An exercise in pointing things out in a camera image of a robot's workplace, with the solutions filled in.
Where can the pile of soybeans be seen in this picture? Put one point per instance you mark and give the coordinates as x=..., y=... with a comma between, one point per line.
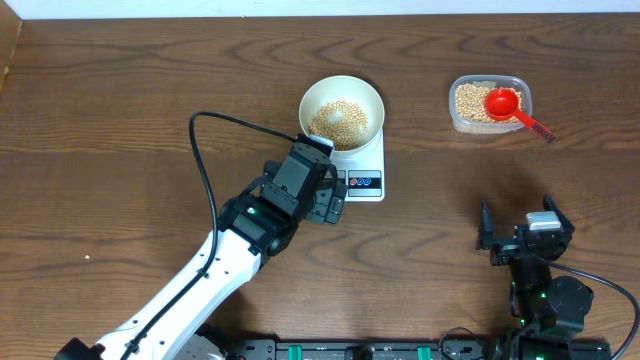
x=470, y=98

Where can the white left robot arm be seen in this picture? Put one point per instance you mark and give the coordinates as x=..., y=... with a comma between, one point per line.
x=249, y=230

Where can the clear plastic container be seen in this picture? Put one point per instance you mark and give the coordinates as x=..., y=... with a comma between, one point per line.
x=476, y=128

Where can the soybeans in bowl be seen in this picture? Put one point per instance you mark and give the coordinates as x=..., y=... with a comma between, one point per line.
x=342, y=122

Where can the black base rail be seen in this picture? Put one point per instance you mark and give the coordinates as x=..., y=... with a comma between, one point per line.
x=266, y=349

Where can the cream bowl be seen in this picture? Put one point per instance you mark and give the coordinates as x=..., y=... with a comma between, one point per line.
x=344, y=87

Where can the red plastic scoop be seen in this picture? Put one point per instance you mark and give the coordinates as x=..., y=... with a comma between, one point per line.
x=503, y=104

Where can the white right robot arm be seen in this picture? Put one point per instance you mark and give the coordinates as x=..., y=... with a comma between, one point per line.
x=551, y=310

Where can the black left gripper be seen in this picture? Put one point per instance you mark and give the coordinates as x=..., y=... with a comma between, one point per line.
x=320, y=210

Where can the white digital kitchen scale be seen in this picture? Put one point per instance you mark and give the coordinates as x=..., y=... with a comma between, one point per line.
x=363, y=171

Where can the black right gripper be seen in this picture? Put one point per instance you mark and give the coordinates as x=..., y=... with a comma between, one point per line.
x=486, y=240

